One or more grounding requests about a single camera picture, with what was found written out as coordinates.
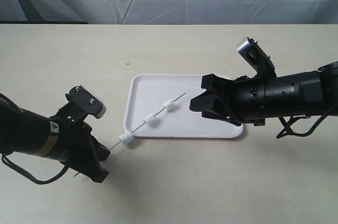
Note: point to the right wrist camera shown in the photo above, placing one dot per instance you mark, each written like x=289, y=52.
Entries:
x=249, y=49

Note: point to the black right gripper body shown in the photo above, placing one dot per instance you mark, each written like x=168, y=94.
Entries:
x=240, y=101

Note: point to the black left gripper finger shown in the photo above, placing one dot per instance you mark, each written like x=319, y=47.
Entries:
x=86, y=162
x=102, y=152

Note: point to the thin metal skewer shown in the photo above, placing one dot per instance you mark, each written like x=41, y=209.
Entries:
x=143, y=124

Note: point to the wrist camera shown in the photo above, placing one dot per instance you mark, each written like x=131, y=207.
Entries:
x=249, y=49
x=87, y=101

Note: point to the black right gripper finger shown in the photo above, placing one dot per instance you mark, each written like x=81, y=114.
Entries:
x=204, y=104
x=213, y=83

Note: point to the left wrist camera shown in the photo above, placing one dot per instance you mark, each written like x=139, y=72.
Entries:
x=87, y=101

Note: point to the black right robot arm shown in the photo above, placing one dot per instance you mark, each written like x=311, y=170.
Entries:
x=310, y=93

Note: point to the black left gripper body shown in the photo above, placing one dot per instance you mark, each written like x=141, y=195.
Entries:
x=74, y=128

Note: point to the white rectangular plastic tray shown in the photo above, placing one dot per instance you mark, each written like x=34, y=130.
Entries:
x=147, y=94

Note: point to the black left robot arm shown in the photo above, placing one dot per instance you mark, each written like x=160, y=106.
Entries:
x=26, y=132

